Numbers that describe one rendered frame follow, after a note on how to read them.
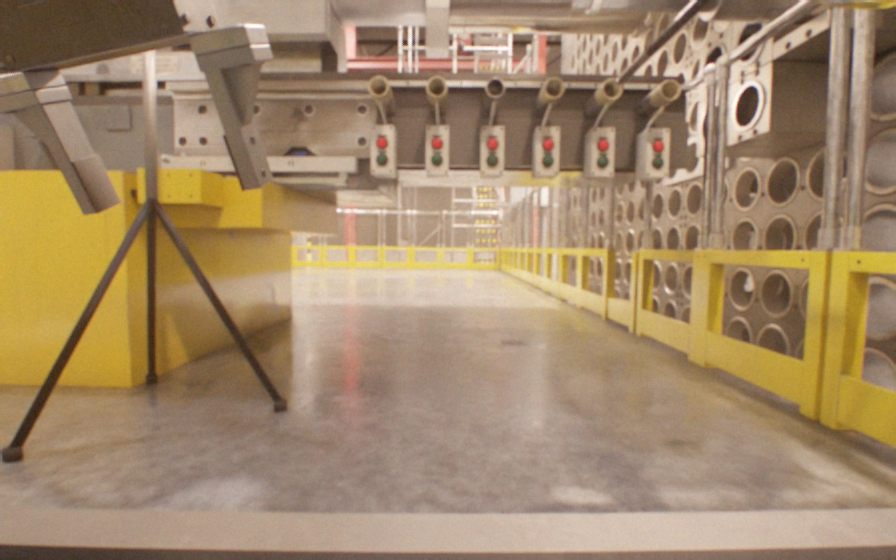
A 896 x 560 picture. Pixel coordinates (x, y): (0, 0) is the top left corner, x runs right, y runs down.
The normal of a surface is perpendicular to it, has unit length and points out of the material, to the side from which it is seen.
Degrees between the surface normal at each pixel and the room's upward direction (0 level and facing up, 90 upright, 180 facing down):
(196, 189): 90
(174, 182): 90
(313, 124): 90
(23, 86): 113
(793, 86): 90
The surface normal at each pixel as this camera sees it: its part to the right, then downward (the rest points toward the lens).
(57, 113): 0.99, -0.11
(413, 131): -0.01, 0.07
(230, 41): -0.06, 0.46
